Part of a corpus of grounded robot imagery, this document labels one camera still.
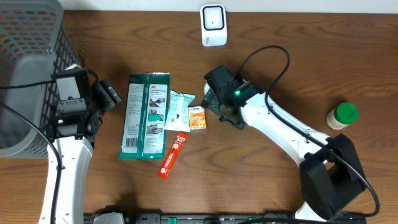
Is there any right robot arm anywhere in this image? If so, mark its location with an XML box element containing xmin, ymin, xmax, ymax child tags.
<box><xmin>201</xmin><ymin>65</ymin><xmax>366</xmax><ymax>223</ymax></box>

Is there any green lid white jar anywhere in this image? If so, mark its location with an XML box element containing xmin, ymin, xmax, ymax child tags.
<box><xmin>326</xmin><ymin>102</ymin><xmax>359</xmax><ymax>130</ymax></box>

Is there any grey plastic mesh basket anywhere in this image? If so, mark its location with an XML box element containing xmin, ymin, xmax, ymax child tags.
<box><xmin>0</xmin><ymin>0</ymin><xmax>81</xmax><ymax>159</ymax></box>

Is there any green white gloves packet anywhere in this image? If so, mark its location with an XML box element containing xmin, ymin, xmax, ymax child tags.
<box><xmin>119</xmin><ymin>72</ymin><xmax>170</xmax><ymax>160</ymax></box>

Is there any light green snack packet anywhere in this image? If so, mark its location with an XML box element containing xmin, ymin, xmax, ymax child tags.
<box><xmin>164</xmin><ymin>90</ymin><xmax>195</xmax><ymax>133</ymax></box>

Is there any small orange box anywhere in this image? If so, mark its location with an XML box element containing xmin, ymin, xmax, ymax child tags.
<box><xmin>188</xmin><ymin>106</ymin><xmax>207</xmax><ymax>130</ymax></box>

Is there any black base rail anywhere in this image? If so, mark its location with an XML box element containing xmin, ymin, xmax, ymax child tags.
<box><xmin>83</xmin><ymin>205</ymin><xmax>368</xmax><ymax>224</ymax></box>

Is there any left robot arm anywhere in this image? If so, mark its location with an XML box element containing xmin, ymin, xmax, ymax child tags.
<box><xmin>39</xmin><ymin>64</ymin><xmax>121</xmax><ymax>223</ymax></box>

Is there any red white snack packet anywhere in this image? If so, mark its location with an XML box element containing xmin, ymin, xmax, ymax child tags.
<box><xmin>157</xmin><ymin>132</ymin><xmax>188</xmax><ymax>179</ymax></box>

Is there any white barcode scanner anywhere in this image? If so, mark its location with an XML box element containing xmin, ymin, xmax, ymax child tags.
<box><xmin>200</xmin><ymin>4</ymin><xmax>228</xmax><ymax>47</ymax></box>

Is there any white blue label jar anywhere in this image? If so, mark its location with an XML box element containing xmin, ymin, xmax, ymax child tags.
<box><xmin>203</xmin><ymin>82</ymin><xmax>210</xmax><ymax>95</ymax></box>

